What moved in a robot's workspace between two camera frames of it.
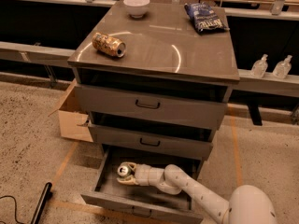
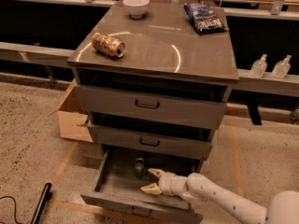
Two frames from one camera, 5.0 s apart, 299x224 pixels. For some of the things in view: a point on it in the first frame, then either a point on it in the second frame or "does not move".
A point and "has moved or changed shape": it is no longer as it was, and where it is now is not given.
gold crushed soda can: (108, 45) does not move
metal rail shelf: (246, 83) does not move
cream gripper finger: (133, 165) → (157, 172)
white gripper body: (143, 174) → (168, 183)
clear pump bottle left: (260, 67) does not move
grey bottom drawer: (108, 192) does not move
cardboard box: (73, 123) does not move
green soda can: (124, 170) has moved or changed shape
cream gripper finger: (130, 180) → (152, 189)
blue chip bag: (205, 18) does not move
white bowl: (136, 6) does not move
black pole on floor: (41, 203) does not move
